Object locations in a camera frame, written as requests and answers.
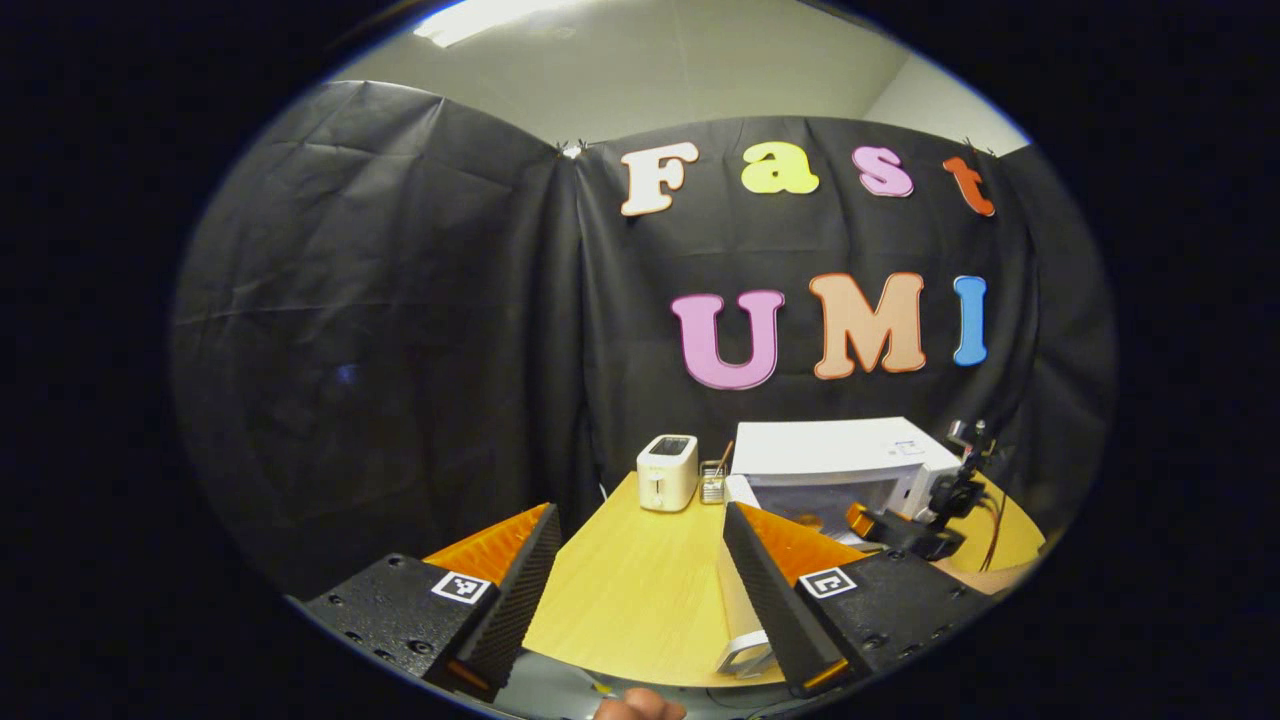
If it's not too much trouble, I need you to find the black backdrop cloth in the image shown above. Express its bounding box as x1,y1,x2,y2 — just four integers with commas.
170,80,1116,601

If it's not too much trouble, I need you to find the wire utensil holder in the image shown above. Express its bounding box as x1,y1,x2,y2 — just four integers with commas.
699,442,735,505

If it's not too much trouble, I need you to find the white microwave oven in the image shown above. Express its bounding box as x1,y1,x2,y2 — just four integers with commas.
715,417,966,681

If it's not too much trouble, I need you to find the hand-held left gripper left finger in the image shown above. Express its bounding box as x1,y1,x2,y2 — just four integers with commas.
298,503,563,702

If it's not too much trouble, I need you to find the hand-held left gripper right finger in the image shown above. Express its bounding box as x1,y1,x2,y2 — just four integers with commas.
722,502,998,698

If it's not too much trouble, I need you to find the brown gripper cable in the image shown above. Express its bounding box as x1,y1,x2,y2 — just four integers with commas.
983,488,1009,573

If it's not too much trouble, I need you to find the ceiling light panel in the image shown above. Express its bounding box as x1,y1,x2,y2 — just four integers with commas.
413,0,566,48

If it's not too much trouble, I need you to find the white toaster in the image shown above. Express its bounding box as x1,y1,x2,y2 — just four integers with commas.
636,434,700,514

